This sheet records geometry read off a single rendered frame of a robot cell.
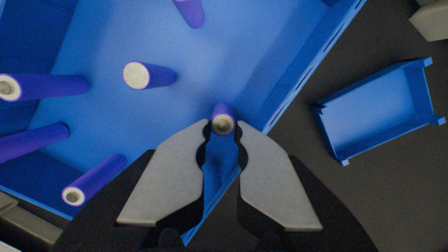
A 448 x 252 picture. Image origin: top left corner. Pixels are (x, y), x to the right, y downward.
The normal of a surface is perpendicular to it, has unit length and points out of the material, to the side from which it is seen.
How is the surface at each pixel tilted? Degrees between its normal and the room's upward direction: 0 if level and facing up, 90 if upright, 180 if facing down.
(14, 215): 90
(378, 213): 0
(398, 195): 0
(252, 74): 0
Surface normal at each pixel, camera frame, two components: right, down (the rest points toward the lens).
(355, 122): 0.00, 0.25
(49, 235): 0.63, -0.75
